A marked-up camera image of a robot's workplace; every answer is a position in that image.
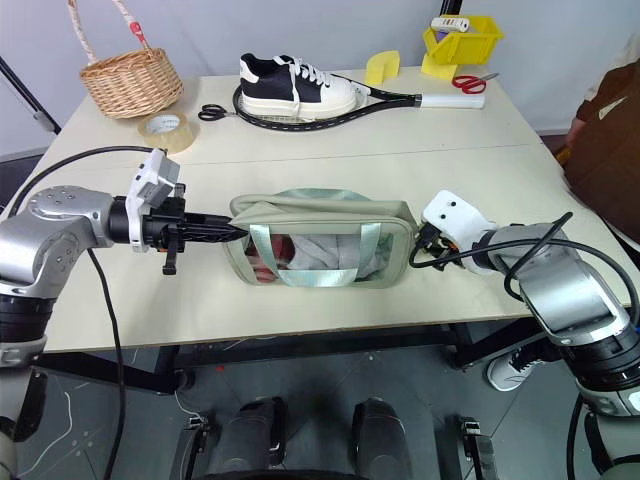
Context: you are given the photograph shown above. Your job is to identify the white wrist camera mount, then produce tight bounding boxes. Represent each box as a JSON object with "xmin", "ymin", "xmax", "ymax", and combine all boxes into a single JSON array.
[
  {"xmin": 421, "ymin": 189, "xmax": 496, "ymax": 276},
  {"xmin": 124, "ymin": 148, "xmax": 180, "ymax": 253}
]

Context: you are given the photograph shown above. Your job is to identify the black tripod leg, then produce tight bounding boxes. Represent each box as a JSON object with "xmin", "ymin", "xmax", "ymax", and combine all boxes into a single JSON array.
[{"xmin": 0, "ymin": 54, "xmax": 62, "ymax": 137}]

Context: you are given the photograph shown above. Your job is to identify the white power strip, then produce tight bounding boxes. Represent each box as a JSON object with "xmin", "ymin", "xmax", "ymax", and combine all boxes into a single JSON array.
[{"xmin": 430, "ymin": 16, "xmax": 471, "ymax": 34}]

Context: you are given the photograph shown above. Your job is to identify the black table frame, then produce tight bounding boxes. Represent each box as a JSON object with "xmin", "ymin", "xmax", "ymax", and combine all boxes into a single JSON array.
[{"xmin": 39, "ymin": 319, "xmax": 557, "ymax": 394}]

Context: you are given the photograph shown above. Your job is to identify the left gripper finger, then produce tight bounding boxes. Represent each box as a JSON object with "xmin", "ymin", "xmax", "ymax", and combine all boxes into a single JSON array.
[
  {"xmin": 183, "ymin": 227, "xmax": 248, "ymax": 247},
  {"xmin": 183, "ymin": 212, "xmax": 240, "ymax": 231}
]

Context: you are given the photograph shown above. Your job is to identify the clear packing tape roll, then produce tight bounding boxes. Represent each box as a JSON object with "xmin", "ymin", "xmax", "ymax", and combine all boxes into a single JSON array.
[{"xmin": 137, "ymin": 112, "xmax": 197, "ymax": 154}]

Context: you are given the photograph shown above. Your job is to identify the white crumpled cloth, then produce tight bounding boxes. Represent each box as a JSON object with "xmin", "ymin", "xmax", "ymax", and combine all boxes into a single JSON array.
[{"xmin": 249, "ymin": 233, "xmax": 387, "ymax": 279}]

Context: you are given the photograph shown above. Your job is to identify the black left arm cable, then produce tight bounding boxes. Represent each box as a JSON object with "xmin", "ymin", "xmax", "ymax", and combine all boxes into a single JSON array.
[
  {"xmin": 0, "ymin": 144, "xmax": 157, "ymax": 221},
  {"xmin": 86, "ymin": 247, "xmax": 127, "ymax": 480}
]

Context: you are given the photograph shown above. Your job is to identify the wicker basket with rope handle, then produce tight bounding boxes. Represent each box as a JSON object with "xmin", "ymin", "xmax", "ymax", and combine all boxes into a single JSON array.
[{"xmin": 67, "ymin": 0, "xmax": 185, "ymax": 120}]

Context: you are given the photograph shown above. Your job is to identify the green pouch with clear window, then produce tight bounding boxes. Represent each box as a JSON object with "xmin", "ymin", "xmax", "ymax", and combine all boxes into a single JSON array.
[{"xmin": 222, "ymin": 187, "xmax": 420, "ymax": 291}]

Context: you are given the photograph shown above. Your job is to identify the yellow foam block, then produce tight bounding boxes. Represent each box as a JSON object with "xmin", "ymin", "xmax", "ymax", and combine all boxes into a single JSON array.
[{"xmin": 365, "ymin": 49, "xmax": 402, "ymax": 87}]

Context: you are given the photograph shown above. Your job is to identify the yellow plastic bin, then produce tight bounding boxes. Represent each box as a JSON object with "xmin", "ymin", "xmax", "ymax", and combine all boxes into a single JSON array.
[{"xmin": 422, "ymin": 15, "xmax": 506, "ymax": 66}]

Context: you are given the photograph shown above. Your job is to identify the person in brown top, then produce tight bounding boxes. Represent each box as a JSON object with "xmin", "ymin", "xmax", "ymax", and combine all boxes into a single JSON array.
[{"xmin": 564, "ymin": 35, "xmax": 640, "ymax": 284}]

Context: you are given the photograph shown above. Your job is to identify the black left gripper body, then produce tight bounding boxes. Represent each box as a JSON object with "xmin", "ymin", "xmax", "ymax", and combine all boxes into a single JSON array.
[{"xmin": 141, "ymin": 183, "xmax": 189, "ymax": 276}]

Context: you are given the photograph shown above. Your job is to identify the red handled scissors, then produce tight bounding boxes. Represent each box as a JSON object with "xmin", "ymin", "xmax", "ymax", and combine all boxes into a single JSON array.
[{"xmin": 451, "ymin": 72, "xmax": 501, "ymax": 96}]

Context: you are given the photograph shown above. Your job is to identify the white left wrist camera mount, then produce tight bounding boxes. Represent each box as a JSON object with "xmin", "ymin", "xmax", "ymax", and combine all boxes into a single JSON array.
[{"xmin": 124, "ymin": 148, "xmax": 180, "ymax": 253}]

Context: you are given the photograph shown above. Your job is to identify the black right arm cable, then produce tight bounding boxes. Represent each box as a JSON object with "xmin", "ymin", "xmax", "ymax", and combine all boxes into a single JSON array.
[{"xmin": 408, "ymin": 212, "xmax": 627, "ymax": 307}]

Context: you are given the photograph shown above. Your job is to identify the dark rounded robot leg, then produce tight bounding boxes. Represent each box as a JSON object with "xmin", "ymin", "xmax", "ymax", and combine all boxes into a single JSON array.
[
  {"xmin": 351, "ymin": 396, "xmax": 417, "ymax": 480},
  {"xmin": 207, "ymin": 396, "xmax": 290, "ymax": 480}
]

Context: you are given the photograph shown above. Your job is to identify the black and white sneaker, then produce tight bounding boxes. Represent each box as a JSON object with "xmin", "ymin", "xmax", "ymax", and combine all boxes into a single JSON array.
[{"xmin": 238, "ymin": 52, "xmax": 362, "ymax": 119}]

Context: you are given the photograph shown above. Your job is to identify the black handled scissors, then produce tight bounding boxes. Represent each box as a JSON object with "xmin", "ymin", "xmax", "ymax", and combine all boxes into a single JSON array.
[{"xmin": 197, "ymin": 103, "xmax": 242, "ymax": 123}]

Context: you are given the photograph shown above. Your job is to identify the black racket with white grip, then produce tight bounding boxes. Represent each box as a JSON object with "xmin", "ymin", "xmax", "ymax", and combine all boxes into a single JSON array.
[{"xmin": 232, "ymin": 79, "xmax": 487, "ymax": 133}]

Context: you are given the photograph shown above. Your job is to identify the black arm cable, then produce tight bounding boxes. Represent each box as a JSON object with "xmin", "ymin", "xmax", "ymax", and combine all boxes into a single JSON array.
[
  {"xmin": 86, "ymin": 247, "xmax": 127, "ymax": 480},
  {"xmin": 0, "ymin": 144, "xmax": 157, "ymax": 221},
  {"xmin": 408, "ymin": 212, "xmax": 627, "ymax": 307}
]

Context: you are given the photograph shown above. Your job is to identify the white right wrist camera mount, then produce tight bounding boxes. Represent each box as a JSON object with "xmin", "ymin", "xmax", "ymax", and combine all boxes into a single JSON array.
[{"xmin": 421, "ymin": 189, "xmax": 496, "ymax": 276}]

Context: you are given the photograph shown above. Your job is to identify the white sneaker on foot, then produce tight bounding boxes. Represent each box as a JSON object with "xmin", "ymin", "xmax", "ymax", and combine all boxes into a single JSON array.
[{"xmin": 486, "ymin": 344, "xmax": 540, "ymax": 392}]

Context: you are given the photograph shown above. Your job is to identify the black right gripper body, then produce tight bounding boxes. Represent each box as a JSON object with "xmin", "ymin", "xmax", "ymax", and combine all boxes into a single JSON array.
[{"xmin": 417, "ymin": 223, "xmax": 462, "ymax": 270}]

